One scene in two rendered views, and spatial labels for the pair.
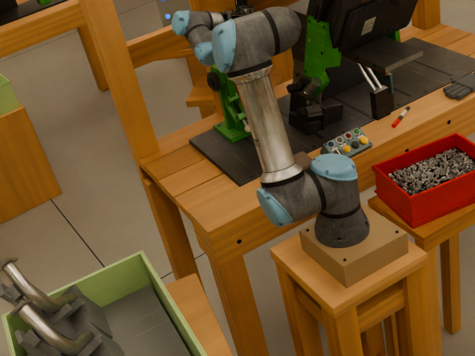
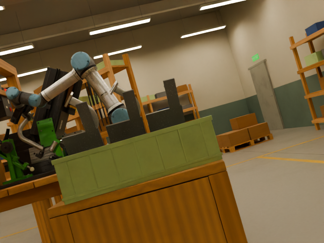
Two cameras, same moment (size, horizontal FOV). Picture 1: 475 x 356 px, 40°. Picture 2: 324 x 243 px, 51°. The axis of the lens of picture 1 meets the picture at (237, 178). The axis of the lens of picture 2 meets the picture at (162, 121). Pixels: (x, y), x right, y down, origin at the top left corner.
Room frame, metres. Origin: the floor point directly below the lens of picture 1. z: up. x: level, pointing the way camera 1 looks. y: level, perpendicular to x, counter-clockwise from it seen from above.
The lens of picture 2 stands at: (0.62, 1.78, 0.95)
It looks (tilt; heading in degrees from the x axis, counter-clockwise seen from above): 1 degrees up; 286
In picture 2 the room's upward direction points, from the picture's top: 16 degrees counter-clockwise
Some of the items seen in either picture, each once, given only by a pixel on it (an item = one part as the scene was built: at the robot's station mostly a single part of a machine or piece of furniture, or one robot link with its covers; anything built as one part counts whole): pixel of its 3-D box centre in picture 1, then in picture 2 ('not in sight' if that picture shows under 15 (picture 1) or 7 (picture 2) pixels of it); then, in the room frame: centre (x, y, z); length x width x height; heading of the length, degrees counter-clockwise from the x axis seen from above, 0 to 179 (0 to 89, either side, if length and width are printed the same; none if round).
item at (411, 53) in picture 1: (367, 48); (59, 138); (2.12, -0.55, 1.11); 0.39 x 0.16 x 0.03; 21
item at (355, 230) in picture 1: (340, 216); not in sight; (1.41, -0.25, 0.97); 0.15 x 0.15 x 0.10
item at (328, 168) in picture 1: (333, 181); not in sight; (1.42, -0.24, 1.09); 0.13 x 0.12 x 0.14; 104
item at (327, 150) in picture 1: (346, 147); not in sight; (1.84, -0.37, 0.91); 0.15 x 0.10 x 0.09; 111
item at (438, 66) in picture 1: (339, 103); (51, 170); (2.18, -0.44, 0.89); 1.10 x 0.42 x 0.02; 111
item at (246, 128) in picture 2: not in sight; (240, 132); (1.13, -6.92, 0.37); 1.20 x 0.80 x 0.74; 33
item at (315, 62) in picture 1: (323, 46); (47, 132); (2.10, -0.40, 1.17); 0.13 x 0.12 x 0.20; 111
